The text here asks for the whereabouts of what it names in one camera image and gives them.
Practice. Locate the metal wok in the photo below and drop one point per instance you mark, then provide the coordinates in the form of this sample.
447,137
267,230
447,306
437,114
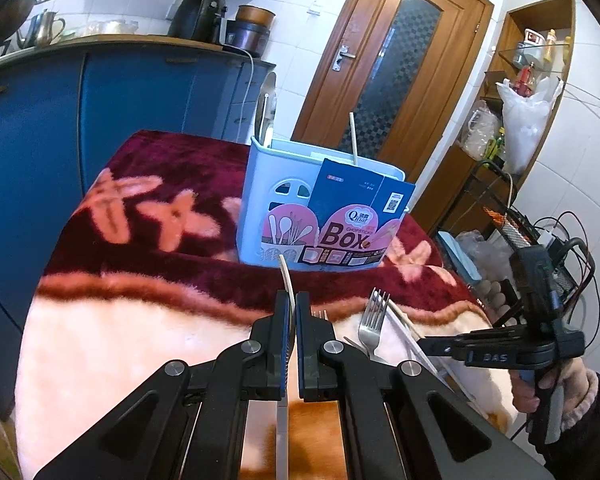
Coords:
10,17

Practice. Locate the green bottle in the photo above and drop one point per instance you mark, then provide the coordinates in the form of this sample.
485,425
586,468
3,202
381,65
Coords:
495,146

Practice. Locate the yellow bottle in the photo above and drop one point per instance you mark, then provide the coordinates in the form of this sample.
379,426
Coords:
551,47

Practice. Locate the beige chopstick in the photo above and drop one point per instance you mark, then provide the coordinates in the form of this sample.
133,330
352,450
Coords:
405,321

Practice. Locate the steel kettle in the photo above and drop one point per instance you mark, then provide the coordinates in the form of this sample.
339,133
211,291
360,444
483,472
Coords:
42,30

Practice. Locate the red bottle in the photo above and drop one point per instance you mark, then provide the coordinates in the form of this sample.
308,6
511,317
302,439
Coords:
525,80

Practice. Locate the clear plastic jug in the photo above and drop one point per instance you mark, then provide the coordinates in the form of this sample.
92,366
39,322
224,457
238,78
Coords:
480,132

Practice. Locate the red and pink floral blanket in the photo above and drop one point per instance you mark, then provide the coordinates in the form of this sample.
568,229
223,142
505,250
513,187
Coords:
130,310

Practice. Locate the steel fork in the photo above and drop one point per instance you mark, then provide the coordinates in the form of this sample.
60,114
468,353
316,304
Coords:
320,315
372,330

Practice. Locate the person's right hand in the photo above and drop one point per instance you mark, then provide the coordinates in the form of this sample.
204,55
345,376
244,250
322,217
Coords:
525,395

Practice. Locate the blue cardboard packaging sleeve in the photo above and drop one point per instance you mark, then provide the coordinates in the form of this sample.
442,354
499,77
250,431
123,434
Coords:
350,195

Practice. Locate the white plastic bag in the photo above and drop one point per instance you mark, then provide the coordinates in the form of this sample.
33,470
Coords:
527,125

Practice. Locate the glass jars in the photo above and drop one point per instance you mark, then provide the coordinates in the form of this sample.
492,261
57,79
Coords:
112,27

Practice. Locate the light blue utensil box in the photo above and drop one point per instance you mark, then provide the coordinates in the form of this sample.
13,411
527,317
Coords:
260,195

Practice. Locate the black air fryer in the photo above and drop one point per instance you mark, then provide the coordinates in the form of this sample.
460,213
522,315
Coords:
197,17

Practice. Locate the light blue plastic lid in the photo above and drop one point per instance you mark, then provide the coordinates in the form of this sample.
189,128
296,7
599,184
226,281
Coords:
460,255

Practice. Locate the blue base cabinets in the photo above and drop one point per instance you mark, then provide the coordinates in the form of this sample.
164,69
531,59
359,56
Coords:
30,160

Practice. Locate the dark rice cooker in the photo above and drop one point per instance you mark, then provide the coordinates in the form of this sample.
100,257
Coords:
250,32

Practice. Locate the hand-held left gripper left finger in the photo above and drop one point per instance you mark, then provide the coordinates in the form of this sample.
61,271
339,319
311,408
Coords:
280,350

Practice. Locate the person's right forearm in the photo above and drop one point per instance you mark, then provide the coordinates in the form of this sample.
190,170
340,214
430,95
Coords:
587,410

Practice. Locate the wooden shelf niche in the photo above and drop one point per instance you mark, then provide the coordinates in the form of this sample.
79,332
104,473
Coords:
455,190

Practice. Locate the white wall socket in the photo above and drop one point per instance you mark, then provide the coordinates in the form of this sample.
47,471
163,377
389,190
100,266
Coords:
314,8

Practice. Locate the white jar with red label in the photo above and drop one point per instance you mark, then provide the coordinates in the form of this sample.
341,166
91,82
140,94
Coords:
536,37

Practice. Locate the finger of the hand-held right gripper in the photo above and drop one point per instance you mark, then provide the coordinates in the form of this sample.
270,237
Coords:
435,346

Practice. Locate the white chopstick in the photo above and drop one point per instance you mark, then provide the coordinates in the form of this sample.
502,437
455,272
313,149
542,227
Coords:
420,355

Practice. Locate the wooden door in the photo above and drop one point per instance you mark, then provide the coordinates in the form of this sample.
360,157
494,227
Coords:
360,60

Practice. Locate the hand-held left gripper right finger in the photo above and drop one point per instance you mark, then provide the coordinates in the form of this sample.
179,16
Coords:
301,350

